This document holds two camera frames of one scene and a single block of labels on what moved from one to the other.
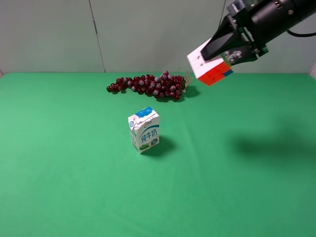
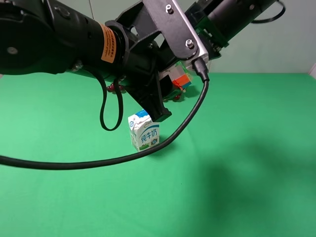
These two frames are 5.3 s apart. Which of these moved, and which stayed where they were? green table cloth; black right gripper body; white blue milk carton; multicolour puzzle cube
Moved: black right gripper body; multicolour puzzle cube
Stayed: green table cloth; white blue milk carton
